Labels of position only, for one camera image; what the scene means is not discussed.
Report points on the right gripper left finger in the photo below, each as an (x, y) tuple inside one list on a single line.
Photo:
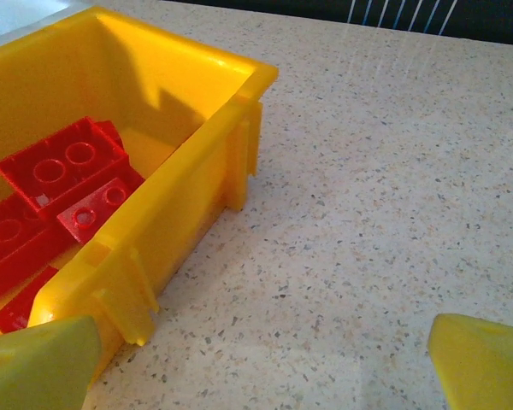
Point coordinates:
[(38, 367)]

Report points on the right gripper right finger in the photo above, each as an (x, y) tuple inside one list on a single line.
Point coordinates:
[(487, 367)]

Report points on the yellow plastic bin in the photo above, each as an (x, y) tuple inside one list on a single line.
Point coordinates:
[(175, 205)]

